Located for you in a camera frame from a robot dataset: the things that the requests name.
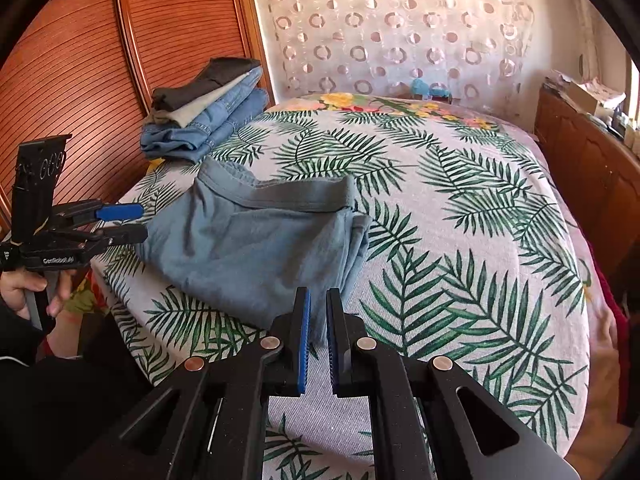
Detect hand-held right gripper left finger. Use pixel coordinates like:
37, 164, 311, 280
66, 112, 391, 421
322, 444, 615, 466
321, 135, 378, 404
65, 287, 312, 480

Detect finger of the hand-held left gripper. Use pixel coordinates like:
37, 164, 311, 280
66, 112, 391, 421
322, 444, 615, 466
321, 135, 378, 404
52, 200, 146, 224
75, 223, 150, 257

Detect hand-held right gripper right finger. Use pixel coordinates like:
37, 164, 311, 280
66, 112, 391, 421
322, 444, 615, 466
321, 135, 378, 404
326, 287, 581, 480

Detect light blue pants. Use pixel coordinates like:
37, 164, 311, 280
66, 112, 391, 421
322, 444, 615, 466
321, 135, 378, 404
134, 158, 373, 358

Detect person's left forearm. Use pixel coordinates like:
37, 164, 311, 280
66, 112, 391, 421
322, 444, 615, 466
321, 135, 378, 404
0, 290, 156, 480

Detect folded dark grey pants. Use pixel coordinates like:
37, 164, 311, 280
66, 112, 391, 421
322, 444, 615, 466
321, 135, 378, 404
151, 57, 262, 111

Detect person's left hand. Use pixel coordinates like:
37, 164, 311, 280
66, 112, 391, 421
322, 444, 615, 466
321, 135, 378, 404
0, 267, 78, 320

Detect folded cream cloth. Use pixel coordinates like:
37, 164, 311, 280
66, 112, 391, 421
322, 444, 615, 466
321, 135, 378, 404
145, 72, 251, 128

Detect folded blue jeans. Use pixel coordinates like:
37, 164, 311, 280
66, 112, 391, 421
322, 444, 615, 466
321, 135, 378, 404
140, 65, 271, 163

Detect wooden slatted wardrobe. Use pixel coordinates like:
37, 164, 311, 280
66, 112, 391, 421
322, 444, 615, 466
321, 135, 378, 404
0, 0, 276, 241

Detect leaf print bed sheet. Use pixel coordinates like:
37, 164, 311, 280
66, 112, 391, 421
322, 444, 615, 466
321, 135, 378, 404
92, 102, 601, 480

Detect floral pink blanket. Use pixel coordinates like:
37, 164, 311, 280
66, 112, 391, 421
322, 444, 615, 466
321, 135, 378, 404
65, 91, 623, 461

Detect blue plastic object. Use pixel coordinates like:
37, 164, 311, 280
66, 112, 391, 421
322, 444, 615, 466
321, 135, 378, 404
410, 79, 451, 101

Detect red blanket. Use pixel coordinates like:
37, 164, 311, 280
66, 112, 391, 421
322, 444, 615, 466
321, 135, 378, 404
597, 260, 636, 426

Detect wooden sideboard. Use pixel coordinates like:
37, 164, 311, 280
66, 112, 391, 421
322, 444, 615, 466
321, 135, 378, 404
535, 85, 640, 281

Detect circle pattern sheer curtain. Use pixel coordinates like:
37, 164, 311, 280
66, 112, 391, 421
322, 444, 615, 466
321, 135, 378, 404
250, 0, 536, 106

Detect pile of papers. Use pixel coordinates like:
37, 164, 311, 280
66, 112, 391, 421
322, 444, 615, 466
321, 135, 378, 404
545, 70, 626, 111

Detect cardboard box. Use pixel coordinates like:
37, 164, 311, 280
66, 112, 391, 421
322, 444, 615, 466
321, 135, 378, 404
565, 80, 601, 113

